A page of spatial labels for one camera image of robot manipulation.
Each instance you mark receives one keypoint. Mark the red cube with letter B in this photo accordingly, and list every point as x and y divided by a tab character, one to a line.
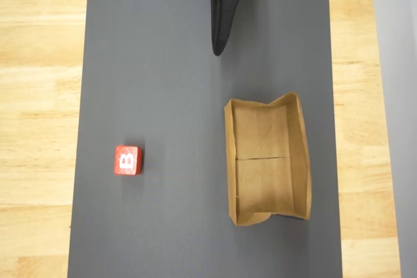
127	161

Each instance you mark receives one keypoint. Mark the brown paper bag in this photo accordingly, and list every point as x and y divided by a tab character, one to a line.
260	180

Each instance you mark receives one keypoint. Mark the dark grey mat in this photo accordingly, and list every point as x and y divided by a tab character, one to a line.
163	95

